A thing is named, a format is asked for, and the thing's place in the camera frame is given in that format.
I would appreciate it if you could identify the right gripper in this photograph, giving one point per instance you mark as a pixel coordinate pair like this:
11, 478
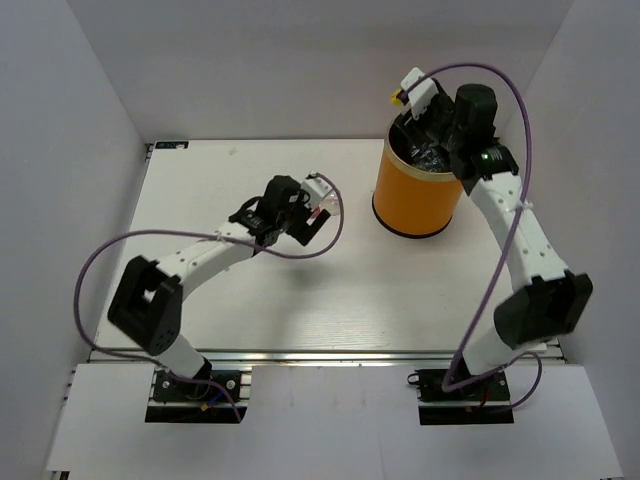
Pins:
438, 101

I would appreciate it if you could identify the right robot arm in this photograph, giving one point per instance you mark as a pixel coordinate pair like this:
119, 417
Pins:
547, 299

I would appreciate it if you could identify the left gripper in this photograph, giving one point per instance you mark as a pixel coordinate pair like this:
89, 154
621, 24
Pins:
304, 231

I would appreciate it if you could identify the large clear unlabelled bottle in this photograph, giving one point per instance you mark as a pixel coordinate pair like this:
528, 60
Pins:
428, 158

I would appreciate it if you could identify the orange cylindrical bin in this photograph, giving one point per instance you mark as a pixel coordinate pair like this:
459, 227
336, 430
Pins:
407, 201

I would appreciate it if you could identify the yellow-cap orange-label bottle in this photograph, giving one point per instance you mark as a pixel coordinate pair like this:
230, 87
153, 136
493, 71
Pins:
397, 96

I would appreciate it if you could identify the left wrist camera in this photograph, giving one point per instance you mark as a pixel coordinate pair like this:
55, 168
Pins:
316, 189

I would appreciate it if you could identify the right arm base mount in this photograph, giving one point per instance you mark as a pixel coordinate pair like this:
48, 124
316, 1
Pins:
487, 402

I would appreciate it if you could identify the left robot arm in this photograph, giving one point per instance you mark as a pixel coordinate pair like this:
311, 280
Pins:
147, 304

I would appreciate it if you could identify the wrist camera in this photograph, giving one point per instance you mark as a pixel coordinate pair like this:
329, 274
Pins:
316, 189
417, 91

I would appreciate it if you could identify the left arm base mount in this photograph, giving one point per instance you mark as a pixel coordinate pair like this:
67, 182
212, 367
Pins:
176, 402

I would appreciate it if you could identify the blue table sticker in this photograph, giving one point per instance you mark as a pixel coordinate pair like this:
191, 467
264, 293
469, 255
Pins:
171, 145

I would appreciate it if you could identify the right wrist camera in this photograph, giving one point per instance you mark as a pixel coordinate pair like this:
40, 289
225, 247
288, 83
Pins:
417, 91

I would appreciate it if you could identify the small red-label clear bottle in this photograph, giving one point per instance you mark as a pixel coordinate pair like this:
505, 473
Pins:
332, 205

